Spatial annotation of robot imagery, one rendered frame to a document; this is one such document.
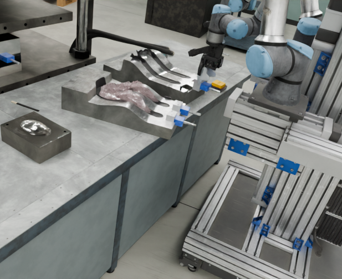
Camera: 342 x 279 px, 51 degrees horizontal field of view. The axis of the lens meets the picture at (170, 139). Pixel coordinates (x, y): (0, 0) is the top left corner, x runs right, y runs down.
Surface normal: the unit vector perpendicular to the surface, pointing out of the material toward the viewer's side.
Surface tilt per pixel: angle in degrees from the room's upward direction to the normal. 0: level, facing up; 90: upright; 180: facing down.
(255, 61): 97
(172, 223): 0
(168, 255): 0
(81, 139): 0
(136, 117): 90
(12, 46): 90
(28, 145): 90
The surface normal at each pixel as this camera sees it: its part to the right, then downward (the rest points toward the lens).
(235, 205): 0.17, -0.83
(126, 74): -0.52, 0.39
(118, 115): -0.25, 0.49
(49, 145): 0.84, 0.40
